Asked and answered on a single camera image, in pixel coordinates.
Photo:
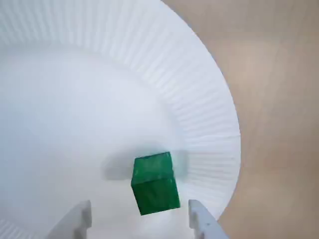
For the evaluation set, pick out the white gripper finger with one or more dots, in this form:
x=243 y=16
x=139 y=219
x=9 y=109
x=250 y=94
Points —
x=204 y=221
x=74 y=221

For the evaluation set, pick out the small green cube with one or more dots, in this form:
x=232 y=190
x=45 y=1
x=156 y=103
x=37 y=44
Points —
x=155 y=189

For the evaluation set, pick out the white paper plate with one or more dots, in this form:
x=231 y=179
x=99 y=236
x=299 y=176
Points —
x=74 y=112

